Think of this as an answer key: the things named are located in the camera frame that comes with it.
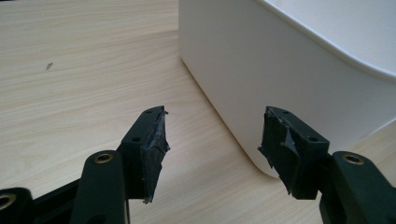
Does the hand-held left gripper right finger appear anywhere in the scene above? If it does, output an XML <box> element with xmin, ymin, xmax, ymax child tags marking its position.
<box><xmin>257</xmin><ymin>105</ymin><xmax>331</xmax><ymax>201</ymax></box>

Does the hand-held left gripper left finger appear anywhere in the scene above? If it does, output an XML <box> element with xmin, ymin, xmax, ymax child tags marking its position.
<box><xmin>117</xmin><ymin>105</ymin><xmax>171</xmax><ymax>204</ymax></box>

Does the white plastic storage box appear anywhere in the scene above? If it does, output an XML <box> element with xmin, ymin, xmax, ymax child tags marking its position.
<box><xmin>178</xmin><ymin>0</ymin><xmax>396</xmax><ymax>179</ymax></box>

